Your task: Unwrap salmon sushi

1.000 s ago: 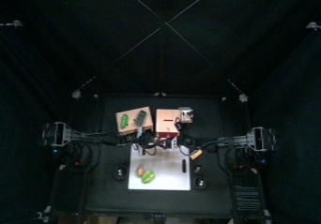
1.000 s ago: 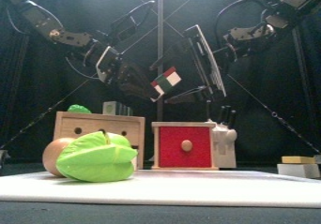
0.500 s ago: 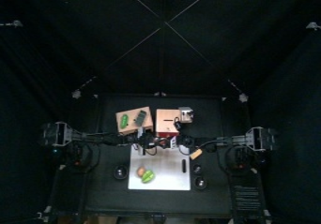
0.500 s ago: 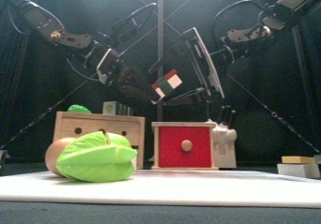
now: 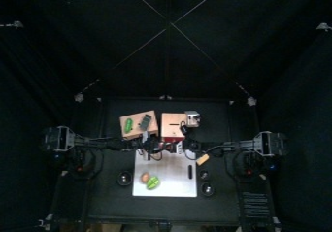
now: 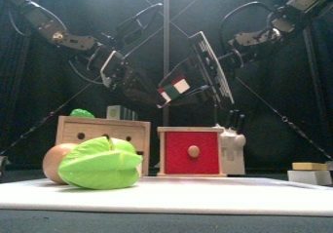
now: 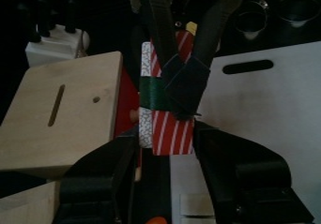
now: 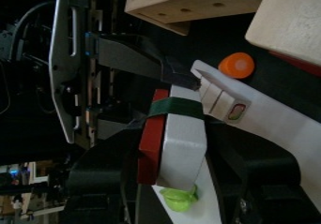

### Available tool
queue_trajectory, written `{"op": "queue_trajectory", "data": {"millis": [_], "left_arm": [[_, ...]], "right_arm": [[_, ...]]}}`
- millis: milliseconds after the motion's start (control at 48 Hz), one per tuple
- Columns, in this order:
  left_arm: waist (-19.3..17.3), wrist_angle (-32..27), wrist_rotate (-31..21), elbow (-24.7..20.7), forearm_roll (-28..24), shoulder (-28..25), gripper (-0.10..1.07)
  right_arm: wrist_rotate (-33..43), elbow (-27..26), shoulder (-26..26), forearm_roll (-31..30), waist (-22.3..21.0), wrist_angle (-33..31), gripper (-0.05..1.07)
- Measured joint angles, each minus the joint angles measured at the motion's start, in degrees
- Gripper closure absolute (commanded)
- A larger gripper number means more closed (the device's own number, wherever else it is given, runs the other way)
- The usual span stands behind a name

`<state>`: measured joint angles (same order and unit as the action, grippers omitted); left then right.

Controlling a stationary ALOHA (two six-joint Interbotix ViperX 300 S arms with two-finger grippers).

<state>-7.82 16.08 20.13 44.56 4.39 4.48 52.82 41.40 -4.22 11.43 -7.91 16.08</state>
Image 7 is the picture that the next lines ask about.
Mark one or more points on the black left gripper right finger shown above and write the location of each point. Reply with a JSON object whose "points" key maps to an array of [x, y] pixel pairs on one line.
{"points": [[246, 184]]}

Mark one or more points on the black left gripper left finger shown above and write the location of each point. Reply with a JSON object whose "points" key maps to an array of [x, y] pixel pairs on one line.
{"points": [[96, 184]]}

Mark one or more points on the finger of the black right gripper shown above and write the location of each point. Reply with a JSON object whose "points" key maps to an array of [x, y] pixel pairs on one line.
{"points": [[160, 27], [189, 87]]}

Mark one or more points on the striped salmon toy sushi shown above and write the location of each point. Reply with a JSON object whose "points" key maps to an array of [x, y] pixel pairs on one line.
{"points": [[172, 137]]}

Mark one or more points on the tan wooden toy piece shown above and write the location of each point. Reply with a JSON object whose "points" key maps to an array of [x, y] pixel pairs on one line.
{"points": [[191, 27]]}

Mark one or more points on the white segmented toy block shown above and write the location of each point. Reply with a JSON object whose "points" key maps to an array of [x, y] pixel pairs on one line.
{"points": [[195, 204]]}

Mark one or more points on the small dark metal cup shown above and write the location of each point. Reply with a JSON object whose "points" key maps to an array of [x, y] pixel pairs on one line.
{"points": [[250, 18], [298, 6]]}

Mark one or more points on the white cutting board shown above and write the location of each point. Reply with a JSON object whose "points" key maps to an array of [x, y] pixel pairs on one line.
{"points": [[258, 109]]}

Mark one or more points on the wooden box with greens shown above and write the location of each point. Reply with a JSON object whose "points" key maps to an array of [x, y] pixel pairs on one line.
{"points": [[24, 206]]}

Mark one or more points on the small orange toy piece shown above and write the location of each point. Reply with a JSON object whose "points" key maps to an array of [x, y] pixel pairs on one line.
{"points": [[156, 221]]}

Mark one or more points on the wooden slotted box red base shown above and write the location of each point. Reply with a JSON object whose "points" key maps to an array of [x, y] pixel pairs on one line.
{"points": [[82, 115]]}

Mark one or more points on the small white toy appliance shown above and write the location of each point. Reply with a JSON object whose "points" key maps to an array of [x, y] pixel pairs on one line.
{"points": [[53, 51]]}

